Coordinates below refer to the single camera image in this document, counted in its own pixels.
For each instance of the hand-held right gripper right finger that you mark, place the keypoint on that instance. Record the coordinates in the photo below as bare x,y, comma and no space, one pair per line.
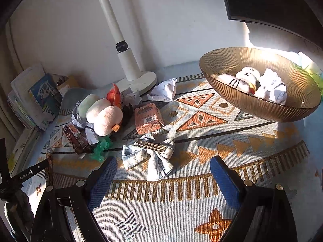
224,181

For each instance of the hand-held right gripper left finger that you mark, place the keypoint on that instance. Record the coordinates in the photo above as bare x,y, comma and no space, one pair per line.
103,181

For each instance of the brown patterned strip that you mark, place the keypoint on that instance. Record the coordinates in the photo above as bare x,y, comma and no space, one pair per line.
49,167

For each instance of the dark brown printed packet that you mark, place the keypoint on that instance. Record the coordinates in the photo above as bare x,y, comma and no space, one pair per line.
75,138

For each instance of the ribbed gold glass bowl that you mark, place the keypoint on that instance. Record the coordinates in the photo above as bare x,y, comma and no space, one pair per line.
292,83

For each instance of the person's left hand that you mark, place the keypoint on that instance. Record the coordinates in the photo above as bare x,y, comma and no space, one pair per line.
20,211

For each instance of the green crumpled wrapper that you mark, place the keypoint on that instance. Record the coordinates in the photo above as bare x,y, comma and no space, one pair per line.
101,149

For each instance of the patterned woven table mat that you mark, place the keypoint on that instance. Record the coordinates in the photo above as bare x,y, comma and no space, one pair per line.
191,156

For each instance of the grey striped bow hair clip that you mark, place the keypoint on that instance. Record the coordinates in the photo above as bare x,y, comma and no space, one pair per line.
156,163

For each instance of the pastel dango plush toy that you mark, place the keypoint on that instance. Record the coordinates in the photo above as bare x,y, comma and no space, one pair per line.
107,121

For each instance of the small black object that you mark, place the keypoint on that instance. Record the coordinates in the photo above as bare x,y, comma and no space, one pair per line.
127,111

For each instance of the pink cardboard box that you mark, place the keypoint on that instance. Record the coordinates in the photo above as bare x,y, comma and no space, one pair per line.
147,119

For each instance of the stack of books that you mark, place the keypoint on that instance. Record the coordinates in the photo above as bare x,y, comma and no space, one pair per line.
32,100

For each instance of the orange plush toy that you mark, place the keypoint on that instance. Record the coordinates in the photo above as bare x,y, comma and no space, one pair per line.
113,97

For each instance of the small crumpled paper ball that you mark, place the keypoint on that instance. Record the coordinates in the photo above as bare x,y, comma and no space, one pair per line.
132,97

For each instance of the white striped plush toy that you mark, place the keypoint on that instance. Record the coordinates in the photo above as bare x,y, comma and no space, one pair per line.
231,82

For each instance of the brown cardboard box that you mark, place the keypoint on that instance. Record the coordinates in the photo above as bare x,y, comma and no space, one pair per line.
67,83

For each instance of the white face plush toy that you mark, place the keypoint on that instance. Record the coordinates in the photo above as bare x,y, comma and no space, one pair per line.
253,70
246,77

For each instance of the large crumpled white paper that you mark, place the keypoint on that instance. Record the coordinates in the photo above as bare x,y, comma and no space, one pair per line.
273,85

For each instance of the crumpled printed paper sheet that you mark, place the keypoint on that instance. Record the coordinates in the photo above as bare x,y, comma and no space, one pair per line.
164,90

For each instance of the white desk lamp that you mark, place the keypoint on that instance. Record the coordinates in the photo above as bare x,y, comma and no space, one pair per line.
126,60

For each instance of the black monitor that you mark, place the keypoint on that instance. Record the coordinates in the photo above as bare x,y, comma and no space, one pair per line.
272,0

